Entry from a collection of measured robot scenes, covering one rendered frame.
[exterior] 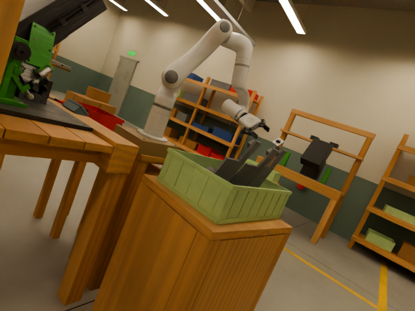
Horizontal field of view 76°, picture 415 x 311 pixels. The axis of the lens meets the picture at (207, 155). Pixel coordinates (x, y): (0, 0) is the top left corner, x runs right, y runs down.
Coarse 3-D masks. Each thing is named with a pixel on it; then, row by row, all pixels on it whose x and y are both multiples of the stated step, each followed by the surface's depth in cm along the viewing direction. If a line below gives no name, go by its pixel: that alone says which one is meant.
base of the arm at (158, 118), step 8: (152, 112) 153; (160, 112) 152; (168, 112) 155; (152, 120) 153; (160, 120) 153; (168, 120) 159; (144, 128) 157; (152, 128) 154; (160, 128) 155; (152, 136) 154; (160, 136) 157
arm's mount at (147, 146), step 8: (120, 128) 151; (128, 128) 156; (136, 128) 166; (128, 136) 145; (136, 136) 142; (144, 136) 150; (136, 144) 140; (144, 144) 139; (152, 144) 143; (160, 144) 147; (168, 144) 154; (144, 152) 141; (152, 152) 145; (160, 152) 150
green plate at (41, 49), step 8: (32, 24) 133; (32, 32) 134; (40, 32) 137; (48, 32) 140; (32, 40) 134; (40, 40) 137; (48, 40) 140; (32, 48) 135; (40, 48) 138; (48, 48) 141; (32, 56) 135; (40, 56) 138; (48, 56) 141; (32, 64) 136; (40, 64) 139
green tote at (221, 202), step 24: (168, 168) 124; (192, 168) 115; (240, 168) 170; (192, 192) 113; (216, 192) 105; (240, 192) 106; (264, 192) 122; (288, 192) 144; (216, 216) 103; (240, 216) 115; (264, 216) 133
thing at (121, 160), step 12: (84, 120) 140; (96, 132) 128; (108, 132) 136; (120, 144) 122; (132, 144) 130; (108, 156) 122; (120, 156) 124; (132, 156) 130; (108, 168) 122; (120, 168) 127
